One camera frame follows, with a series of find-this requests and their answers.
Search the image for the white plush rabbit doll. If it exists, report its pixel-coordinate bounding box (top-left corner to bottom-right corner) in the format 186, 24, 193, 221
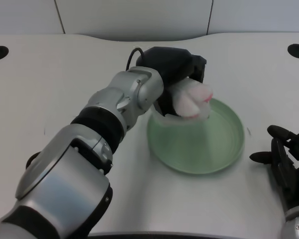
152, 79, 214, 126

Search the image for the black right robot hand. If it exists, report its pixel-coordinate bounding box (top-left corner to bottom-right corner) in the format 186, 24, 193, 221
249, 124, 299, 212

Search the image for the green round plate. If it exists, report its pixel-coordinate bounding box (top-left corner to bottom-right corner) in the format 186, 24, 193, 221
147, 97, 245, 175

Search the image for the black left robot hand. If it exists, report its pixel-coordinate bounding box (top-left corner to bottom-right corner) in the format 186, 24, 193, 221
135, 46, 207, 118

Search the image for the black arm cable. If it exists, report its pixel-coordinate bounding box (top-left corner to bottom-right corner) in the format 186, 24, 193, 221
126, 47, 146, 71

